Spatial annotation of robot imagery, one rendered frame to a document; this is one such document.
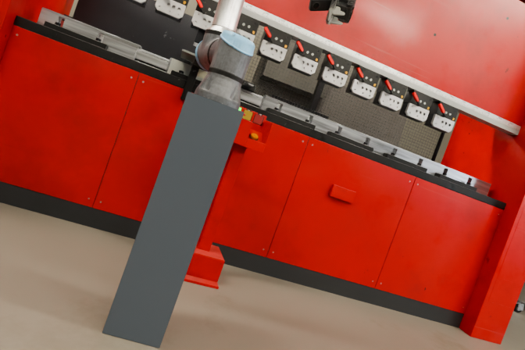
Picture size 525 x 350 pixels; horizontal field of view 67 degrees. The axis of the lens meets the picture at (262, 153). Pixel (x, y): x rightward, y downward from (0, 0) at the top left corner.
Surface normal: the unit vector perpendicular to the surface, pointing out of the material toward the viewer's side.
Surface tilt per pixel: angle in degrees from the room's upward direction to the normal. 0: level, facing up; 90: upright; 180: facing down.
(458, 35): 90
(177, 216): 90
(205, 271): 90
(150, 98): 90
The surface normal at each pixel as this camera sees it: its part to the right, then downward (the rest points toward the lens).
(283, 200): 0.22, 0.11
